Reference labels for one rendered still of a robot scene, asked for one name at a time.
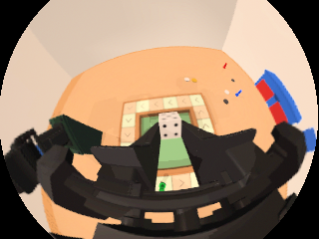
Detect white die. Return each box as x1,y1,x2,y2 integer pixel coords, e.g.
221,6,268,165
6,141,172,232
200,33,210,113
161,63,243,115
159,113,182,139

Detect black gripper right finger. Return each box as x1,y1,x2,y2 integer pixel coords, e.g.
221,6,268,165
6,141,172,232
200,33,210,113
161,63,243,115
180,120,256,186

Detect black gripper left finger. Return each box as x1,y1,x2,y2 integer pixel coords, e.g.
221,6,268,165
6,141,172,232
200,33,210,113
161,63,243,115
91,122,160,191

